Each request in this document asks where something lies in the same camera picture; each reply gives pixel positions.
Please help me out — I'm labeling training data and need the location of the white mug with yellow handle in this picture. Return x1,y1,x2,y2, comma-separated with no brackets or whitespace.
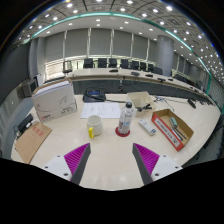
86,114,104,139

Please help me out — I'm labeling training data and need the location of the white printed paper sheet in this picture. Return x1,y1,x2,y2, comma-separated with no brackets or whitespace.
80,101,122,120

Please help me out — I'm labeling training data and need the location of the white remote control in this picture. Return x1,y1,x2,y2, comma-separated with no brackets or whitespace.
137,118,157,136

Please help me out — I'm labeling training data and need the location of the black tool in beige box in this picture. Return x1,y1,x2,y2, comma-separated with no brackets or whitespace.
135,103,153,113

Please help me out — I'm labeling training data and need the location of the long curved conference desk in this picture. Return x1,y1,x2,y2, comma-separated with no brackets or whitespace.
64,67,214,104

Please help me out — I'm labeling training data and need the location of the white cardboard paper box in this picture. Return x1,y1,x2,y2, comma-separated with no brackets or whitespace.
31,79,78,124

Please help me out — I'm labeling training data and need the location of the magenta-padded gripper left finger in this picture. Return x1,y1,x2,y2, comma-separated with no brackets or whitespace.
40,142,92,186

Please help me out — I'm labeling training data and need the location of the grey tool in red box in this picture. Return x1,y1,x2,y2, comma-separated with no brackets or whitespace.
168,116,188,141

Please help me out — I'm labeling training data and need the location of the beige divided open box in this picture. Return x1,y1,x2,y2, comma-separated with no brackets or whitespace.
126,91,157,118

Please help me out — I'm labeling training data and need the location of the brown cardboard sheet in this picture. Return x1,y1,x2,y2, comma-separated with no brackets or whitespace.
14,121,53,165

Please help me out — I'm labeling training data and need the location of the grey CRT monitor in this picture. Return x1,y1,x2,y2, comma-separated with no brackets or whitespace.
21,79,38,98

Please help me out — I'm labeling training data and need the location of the black power strip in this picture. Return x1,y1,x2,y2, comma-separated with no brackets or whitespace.
16,113,35,134

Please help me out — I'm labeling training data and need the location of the row of black office chairs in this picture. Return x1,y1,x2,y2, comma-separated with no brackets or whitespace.
82,57,164,76

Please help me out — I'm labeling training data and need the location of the red-sided open cardboard box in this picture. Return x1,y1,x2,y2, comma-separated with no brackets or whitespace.
151,108,195,152

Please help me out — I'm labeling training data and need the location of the clear black-capped drink bottle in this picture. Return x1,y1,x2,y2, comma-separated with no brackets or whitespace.
117,101,134,135

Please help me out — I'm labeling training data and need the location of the group of ceiling lights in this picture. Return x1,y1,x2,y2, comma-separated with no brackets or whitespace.
28,0,224,76

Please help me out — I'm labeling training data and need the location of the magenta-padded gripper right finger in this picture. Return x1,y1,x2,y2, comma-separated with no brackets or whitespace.
131,142,184,186

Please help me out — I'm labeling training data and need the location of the black desk phone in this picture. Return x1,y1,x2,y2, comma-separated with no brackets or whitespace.
82,87,107,103

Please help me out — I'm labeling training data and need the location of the flat round red coaster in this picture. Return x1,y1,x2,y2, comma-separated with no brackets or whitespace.
114,125,131,138

